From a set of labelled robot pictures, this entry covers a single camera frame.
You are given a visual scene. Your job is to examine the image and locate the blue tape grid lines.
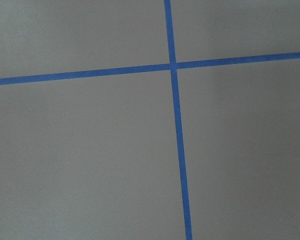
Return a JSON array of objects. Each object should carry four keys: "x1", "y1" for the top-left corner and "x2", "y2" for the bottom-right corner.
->
[{"x1": 0, "y1": 0, "x2": 300, "y2": 240}]

